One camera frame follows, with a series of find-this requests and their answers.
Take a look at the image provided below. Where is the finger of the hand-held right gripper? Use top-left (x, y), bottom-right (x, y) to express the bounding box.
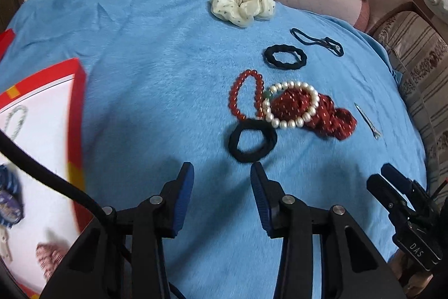
top-left (366, 174), bottom-right (408, 226)
top-left (381, 163), bottom-right (426, 203)

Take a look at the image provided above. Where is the red bead bracelet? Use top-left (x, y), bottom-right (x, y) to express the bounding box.
top-left (229, 69), bottom-right (265, 120)

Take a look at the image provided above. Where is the cream dotted scrunchie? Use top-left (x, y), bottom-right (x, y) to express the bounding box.
top-left (210, 0), bottom-right (276, 28)

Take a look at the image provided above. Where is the black cable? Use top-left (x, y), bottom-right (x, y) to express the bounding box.
top-left (0, 129), bottom-right (118, 237)

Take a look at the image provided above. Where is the pale bead bracelet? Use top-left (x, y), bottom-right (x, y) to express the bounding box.
top-left (3, 105), bottom-right (29, 143)

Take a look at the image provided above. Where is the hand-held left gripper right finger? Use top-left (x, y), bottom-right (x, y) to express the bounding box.
top-left (250, 162), bottom-right (407, 299)

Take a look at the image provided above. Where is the dark red dotted scrunchie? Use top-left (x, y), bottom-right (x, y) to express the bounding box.
top-left (271, 91), bottom-right (358, 141)

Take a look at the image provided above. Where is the silver hair clip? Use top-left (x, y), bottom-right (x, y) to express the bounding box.
top-left (353, 102), bottom-right (383, 140)

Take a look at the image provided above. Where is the thin black hair tie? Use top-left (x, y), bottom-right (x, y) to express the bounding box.
top-left (290, 27), bottom-right (345, 58)

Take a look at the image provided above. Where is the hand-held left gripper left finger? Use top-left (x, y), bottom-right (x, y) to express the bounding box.
top-left (40, 162), bottom-right (195, 299)

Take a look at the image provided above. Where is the blue blanket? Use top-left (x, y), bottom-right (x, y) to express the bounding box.
top-left (0, 0), bottom-right (430, 299)

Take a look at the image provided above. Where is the red box lid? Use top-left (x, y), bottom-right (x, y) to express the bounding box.
top-left (0, 29), bottom-right (16, 59)

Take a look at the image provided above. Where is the red checked scrunchie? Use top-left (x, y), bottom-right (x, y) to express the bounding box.
top-left (35, 241), bottom-right (72, 281)

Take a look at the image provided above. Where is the black ruffled hair tie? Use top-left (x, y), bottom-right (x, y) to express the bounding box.
top-left (263, 44), bottom-right (308, 71)

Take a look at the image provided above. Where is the brown striped cushion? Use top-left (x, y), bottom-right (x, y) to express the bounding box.
top-left (371, 10), bottom-right (448, 191)

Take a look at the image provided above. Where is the thick black hair tie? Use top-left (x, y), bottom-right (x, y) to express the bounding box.
top-left (228, 120), bottom-right (278, 164)

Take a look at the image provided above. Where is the red jewelry box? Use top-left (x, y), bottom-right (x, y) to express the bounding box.
top-left (0, 57), bottom-right (88, 299)

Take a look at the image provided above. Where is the white pearl bracelet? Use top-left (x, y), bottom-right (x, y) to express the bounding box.
top-left (261, 81), bottom-right (320, 130)

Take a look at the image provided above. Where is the blue striped wristwatch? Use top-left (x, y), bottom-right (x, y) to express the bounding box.
top-left (0, 164), bottom-right (27, 226)

